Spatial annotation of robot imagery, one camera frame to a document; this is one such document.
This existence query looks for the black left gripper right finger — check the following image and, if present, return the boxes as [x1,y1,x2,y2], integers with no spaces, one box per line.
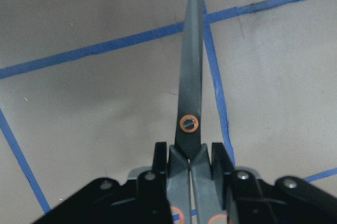
[212,142,336,223]

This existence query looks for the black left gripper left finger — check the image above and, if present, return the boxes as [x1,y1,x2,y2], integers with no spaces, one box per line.
[36,142,173,223]

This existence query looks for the grey orange scissors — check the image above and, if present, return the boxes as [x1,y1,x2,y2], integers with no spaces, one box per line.
[166,0,227,223]

